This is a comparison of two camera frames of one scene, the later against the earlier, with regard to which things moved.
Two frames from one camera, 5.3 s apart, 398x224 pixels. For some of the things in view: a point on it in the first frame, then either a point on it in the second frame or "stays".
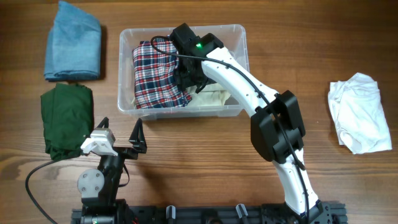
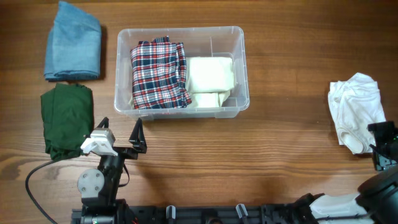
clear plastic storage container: (148, 85) stays
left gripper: (137, 139) stays
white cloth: (359, 115) stays
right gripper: (183, 79) -> (385, 132)
